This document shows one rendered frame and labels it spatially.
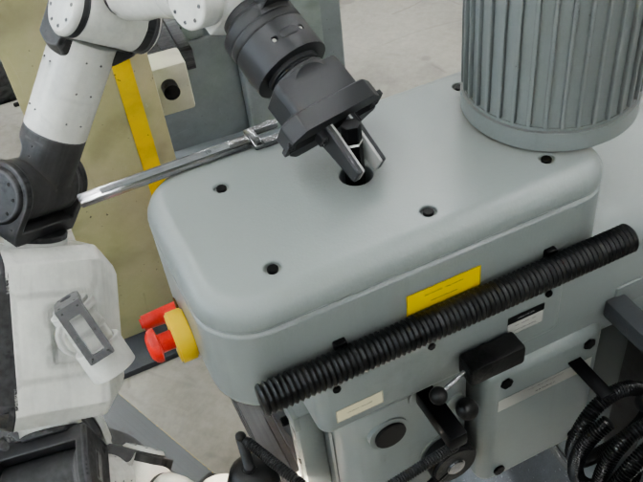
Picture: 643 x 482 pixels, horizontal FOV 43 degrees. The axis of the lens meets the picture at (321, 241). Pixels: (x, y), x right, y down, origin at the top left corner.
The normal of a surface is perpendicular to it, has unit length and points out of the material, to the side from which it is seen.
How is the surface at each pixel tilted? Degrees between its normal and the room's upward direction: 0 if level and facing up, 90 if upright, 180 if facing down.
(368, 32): 0
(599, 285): 90
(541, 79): 90
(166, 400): 0
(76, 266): 58
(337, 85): 30
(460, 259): 90
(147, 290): 90
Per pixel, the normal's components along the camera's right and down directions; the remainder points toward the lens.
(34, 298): 0.57, -0.04
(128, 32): 0.54, 0.64
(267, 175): -0.10, -0.73
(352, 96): 0.23, -0.39
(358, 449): -0.24, 0.68
